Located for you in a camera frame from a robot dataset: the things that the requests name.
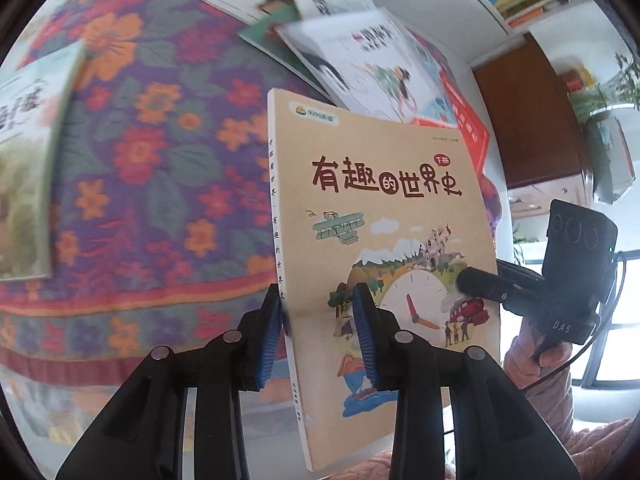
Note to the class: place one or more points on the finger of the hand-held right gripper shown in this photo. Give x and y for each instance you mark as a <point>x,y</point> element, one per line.
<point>482,285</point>

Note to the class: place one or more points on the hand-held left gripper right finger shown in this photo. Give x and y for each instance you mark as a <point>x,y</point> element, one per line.
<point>365,340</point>

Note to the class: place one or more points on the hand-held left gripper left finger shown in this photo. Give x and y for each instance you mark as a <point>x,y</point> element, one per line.
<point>267,340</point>

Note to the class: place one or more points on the tan book with clock picture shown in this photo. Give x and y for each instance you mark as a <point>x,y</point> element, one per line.
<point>380,210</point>

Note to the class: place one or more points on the red book with sun picture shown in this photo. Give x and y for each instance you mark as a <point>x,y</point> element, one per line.
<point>462,120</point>

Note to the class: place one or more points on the white book with running figure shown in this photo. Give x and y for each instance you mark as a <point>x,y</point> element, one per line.
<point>360,60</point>

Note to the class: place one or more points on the pale blue book with rabbits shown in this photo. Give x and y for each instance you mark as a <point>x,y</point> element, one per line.
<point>25,170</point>

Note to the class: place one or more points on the teal book with girl picture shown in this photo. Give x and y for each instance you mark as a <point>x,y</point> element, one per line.
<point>272,35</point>

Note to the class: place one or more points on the person's right forearm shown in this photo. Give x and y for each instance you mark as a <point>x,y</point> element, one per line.
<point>560,425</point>

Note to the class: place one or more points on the person's right hand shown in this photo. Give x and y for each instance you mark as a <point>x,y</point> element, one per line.
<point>550,367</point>

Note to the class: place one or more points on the white drawer unit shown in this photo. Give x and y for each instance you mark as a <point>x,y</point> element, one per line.
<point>550,200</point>

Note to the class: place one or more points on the glass vase with green plant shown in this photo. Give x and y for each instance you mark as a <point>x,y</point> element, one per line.
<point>607,150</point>

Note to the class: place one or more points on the brown wooden cabinet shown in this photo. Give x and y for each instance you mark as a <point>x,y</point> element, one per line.
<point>530,120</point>

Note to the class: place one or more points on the red and yellow jar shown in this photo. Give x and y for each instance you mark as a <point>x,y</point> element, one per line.
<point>580,82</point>

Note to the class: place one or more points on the floral blanket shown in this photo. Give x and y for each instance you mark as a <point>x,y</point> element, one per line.
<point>165,170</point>

